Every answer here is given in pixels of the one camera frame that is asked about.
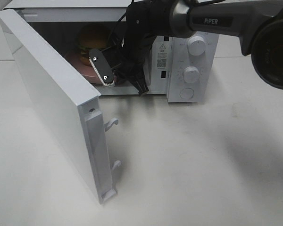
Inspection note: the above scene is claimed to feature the pink round plate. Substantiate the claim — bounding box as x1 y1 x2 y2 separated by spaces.
65 47 125 84

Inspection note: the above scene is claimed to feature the upper white microwave knob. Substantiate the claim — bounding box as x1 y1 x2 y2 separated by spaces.
187 35 207 56

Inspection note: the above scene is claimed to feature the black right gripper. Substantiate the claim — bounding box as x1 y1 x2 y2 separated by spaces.
103 31 156 96

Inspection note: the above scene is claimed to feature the round white door button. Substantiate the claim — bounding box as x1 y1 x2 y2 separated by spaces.
180 88 194 99

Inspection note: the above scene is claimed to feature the white microwave door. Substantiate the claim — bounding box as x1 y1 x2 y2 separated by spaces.
0 9 121 203

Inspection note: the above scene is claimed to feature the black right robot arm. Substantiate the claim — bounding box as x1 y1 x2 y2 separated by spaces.
103 0 283 95

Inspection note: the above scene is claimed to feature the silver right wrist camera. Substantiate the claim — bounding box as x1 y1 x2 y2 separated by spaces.
89 48 115 87

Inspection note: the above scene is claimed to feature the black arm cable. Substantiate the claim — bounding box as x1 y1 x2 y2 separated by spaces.
106 0 203 71

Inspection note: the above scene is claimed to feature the burger with lettuce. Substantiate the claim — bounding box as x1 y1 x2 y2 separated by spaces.
75 24 112 66

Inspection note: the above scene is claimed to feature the lower white microwave knob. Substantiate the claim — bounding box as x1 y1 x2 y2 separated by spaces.
183 66 200 84

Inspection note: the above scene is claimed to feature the white microwave knob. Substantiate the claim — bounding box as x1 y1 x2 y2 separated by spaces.
187 35 207 56
183 66 200 84

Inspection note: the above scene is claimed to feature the white warning label sticker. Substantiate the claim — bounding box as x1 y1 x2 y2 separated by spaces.
154 41 171 71

